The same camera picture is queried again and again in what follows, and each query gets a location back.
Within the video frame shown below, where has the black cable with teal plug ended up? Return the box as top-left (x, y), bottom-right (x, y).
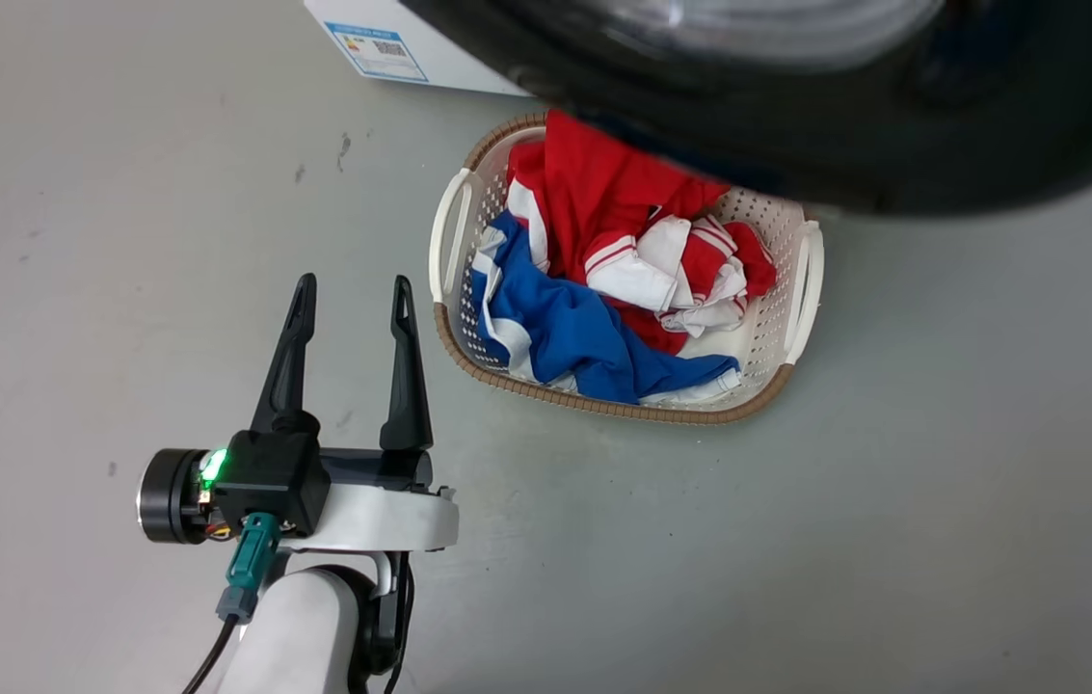
top-left (181, 512), bottom-right (282, 694)

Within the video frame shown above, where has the red and white garment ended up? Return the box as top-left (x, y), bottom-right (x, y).
top-left (505, 109), bottom-right (779, 356)

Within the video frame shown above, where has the white laundry basket brown rim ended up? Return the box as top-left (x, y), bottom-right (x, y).
top-left (428, 111), bottom-right (826, 426)

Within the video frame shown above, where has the white washing machine body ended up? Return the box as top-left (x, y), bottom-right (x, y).
top-left (303, 0), bottom-right (533, 98)

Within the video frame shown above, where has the blue energy label sticker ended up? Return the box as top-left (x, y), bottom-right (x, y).
top-left (324, 21), bottom-right (430, 84)

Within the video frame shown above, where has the blue and white garment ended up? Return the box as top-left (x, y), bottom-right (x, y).
top-left (470, 212), bottom-right (742, 406)

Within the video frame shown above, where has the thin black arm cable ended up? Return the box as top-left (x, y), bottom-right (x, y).
top-left (382, 551), bottom-right (417, 694)

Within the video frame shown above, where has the black round washing machine door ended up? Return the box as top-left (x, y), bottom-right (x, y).
top-left (398, 0), bottom-right (1092, 219)

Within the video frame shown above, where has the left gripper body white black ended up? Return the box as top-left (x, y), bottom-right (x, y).
top-left (138, 447), bottom-right (461, 553)

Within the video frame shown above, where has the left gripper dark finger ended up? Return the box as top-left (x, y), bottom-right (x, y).
top-left (251, 273), bottom-right (321, 436)
top-left (379, 276), bottom-right (435, 453)

